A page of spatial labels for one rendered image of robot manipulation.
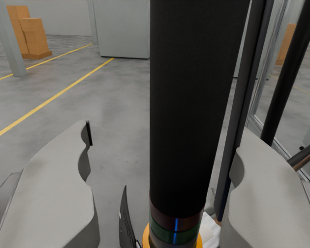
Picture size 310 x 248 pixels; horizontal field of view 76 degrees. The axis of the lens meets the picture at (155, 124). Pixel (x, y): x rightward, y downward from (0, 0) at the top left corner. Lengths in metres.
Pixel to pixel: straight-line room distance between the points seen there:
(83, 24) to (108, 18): 6.24
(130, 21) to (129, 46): 0.80
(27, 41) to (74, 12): 5.92
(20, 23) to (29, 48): 0.76
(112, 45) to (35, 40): 2.56
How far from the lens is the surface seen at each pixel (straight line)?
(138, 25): 7.33
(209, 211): 0.71
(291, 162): 0.29
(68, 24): 14.20
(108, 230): 2.01
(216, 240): 0.20
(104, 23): 7.68
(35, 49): 8.38
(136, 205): 2.12
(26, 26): 8.34
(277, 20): 1.52
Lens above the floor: 1.70
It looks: 31 degrees down
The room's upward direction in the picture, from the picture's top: 1 degrees clockwise
